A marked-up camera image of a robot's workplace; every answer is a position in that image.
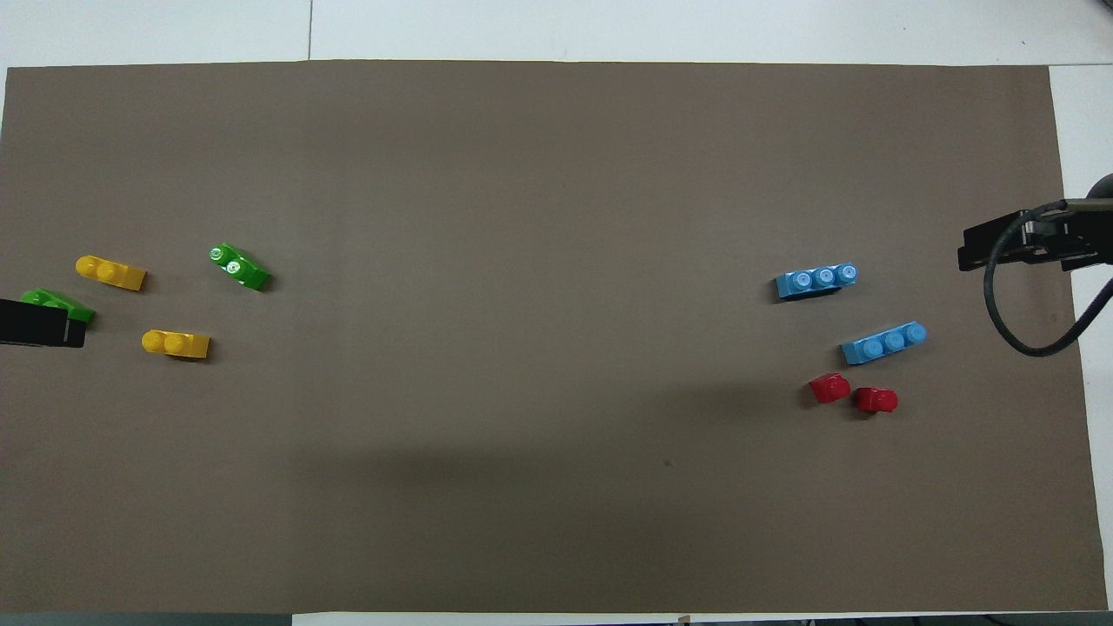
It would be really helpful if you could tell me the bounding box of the green two-stud toy block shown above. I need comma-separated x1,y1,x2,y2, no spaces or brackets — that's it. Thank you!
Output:
19,288,97,327
209,242,272,292

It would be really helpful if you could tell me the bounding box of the brown paper table mat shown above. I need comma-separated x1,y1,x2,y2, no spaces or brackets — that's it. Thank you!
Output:
0,59,1110,615

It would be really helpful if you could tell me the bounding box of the blue three-stud toy block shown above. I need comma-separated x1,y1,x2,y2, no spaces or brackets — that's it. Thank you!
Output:
774,262,862,303
840,321,928,366

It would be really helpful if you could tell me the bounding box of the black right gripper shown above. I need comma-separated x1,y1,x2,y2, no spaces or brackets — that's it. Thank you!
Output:
958,198,1113,270

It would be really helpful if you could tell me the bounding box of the yellow two-stud toy block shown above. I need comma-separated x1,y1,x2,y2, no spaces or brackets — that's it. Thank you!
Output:
141,329,211,361
75,254,147,292

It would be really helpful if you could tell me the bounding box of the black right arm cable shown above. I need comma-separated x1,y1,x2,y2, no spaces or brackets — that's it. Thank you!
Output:
983,200,1113,358

